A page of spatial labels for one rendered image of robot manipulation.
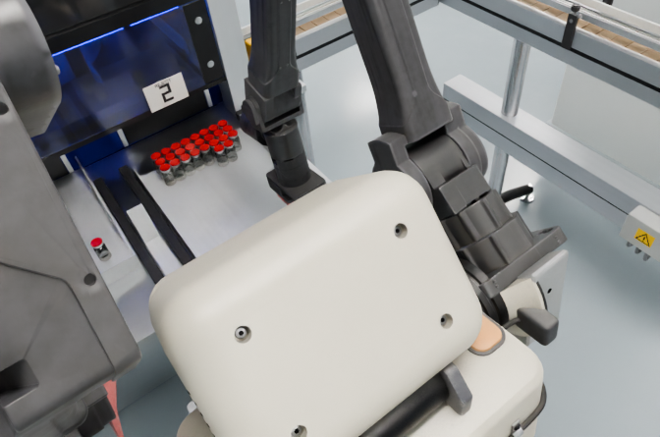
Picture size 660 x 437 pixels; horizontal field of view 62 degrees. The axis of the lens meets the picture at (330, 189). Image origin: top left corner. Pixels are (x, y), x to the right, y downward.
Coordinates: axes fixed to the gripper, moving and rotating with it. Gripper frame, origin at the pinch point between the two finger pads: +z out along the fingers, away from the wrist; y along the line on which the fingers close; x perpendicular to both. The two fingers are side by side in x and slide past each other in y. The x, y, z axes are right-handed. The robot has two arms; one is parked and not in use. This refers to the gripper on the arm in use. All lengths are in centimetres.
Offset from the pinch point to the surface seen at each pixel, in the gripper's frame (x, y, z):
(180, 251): 21.7, 9.1, -0.4
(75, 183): 31, 42, -4
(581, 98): -143, 40, 58
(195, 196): 12.9, 21.6, -0.7
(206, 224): 14.6, 13.7, 0.7
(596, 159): -89, -1, 38
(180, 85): 4.0, 35.7, -17.2
